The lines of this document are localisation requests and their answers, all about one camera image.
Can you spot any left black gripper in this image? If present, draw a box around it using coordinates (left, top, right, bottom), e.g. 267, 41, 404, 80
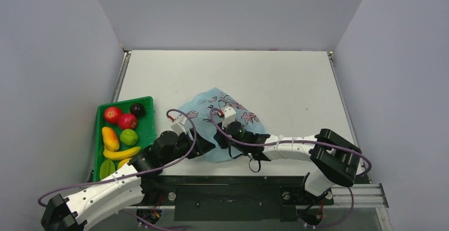
162, 128, 215, 166

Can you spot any light blue plastic bag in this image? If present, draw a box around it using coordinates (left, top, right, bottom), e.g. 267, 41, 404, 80
178, 87, 266, 163

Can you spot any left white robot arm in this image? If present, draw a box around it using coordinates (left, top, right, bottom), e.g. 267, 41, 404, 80
41, 131, 215, 230

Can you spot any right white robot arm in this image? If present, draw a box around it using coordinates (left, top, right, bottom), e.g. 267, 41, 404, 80
214, 121, 362, 203

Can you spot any green plastic tray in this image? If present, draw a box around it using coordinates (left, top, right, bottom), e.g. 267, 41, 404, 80
93, 96, 156, 182

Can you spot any green lime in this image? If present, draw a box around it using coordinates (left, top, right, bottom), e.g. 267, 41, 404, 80
119, 129, 139, 146

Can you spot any dark purple plum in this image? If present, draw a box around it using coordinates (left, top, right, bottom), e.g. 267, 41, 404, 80
129, 102, 146, 118

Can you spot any yellow banana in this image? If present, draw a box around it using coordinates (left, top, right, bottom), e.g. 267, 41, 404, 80
116, 158, 131, 170
103, 146, 142, 161

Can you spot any red apple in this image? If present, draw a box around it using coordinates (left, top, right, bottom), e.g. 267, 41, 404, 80
103, 106, 123, 125
117, 113, 138, 130

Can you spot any orange yellow mango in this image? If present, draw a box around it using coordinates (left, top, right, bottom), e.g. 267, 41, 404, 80
101, 127, 120, 152

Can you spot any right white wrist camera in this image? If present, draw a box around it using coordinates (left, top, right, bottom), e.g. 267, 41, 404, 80
219, 107, 237, 130

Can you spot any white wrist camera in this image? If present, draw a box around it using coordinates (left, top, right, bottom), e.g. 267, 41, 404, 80
219, 107, 237, 130
170, 114, 189, 136

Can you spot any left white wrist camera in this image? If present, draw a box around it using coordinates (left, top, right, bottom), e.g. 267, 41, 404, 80
170, 114, 189, 136

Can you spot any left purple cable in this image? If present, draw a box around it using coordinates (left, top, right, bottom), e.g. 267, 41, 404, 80
37, 109, 197, 208

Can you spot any purple cable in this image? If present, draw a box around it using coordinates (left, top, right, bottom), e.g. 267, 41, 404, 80
210, 108, 373, 177
37, 109, 197, 208

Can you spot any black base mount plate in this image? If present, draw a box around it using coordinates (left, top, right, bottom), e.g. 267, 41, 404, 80
135, 175, 334, 222

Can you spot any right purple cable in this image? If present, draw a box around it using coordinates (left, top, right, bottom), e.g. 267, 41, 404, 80
210, 108, 373, 177

